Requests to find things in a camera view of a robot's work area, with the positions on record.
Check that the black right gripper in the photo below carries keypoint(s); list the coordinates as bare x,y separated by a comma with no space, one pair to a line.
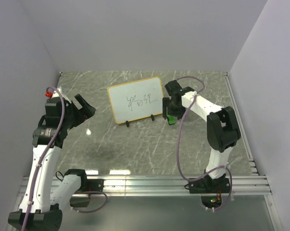
166,102

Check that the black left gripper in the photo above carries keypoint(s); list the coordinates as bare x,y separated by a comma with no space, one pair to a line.
83,113

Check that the green bone shaped eraser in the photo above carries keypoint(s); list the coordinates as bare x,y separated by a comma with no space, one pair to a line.
171,120

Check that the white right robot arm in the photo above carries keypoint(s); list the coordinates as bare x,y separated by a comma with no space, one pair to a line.
222,135

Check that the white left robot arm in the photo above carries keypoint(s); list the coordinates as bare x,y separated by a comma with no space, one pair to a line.
41,209

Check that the yellow framed whiteboard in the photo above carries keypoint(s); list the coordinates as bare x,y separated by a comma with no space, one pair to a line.
136,100

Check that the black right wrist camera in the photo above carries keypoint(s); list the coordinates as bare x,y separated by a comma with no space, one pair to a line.
173,88

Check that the red cable connector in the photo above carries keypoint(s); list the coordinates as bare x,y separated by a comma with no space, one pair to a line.
48,93

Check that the aluminium right side rail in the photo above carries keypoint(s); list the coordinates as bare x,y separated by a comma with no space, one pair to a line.
243,134

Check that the aluminium rail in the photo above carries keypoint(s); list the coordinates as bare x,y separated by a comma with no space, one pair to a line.
243,134
163,185

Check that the aluminium front rail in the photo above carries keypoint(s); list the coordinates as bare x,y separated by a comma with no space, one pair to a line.
163,185

